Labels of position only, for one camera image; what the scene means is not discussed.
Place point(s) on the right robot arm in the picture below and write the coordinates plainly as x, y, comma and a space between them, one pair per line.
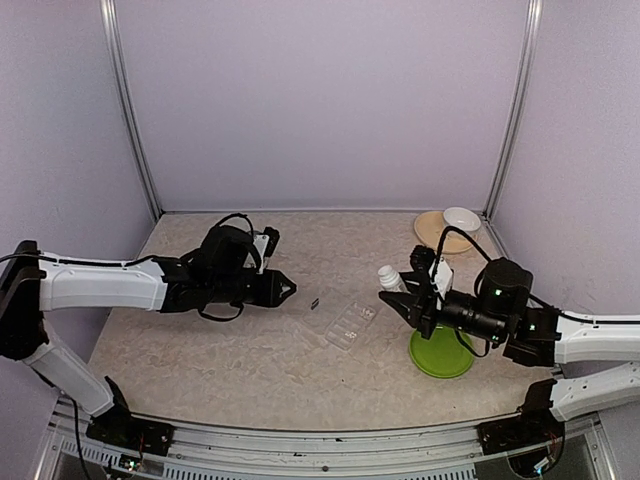
503, 313

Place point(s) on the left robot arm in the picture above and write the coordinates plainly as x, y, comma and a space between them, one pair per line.
229, 267

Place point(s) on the beige wooden plate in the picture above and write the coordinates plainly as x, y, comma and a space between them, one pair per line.
429, 226

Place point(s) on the aluminium frame post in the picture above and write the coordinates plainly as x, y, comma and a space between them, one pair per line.
115, 48
517, 107

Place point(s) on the clear plastic pill organizer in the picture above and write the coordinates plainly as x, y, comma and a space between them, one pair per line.
332, 322

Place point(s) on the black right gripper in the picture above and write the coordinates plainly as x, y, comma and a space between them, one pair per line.
420, 315

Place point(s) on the white ceramic bowl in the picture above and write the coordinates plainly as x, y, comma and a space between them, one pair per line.
463, 219

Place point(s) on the front aluminium rail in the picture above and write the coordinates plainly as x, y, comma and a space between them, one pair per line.
199, 451

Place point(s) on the left aluminium frame post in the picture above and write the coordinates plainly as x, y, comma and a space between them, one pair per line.
115, 48

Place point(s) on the small white pill bottle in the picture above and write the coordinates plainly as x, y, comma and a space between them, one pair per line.
390, 279

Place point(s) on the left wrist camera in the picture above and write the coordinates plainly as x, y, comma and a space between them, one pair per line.
266, 242

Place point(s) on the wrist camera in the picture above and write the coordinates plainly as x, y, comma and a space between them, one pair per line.
266, 242
440, 274

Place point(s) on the right aluminium frame post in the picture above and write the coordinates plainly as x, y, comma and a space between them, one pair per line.
517, 107

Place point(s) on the green plate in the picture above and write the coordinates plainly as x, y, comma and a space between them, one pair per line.
441, 356

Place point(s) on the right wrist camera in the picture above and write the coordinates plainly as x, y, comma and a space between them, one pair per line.
440, 274

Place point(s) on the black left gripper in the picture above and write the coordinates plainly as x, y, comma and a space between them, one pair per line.
270, 296

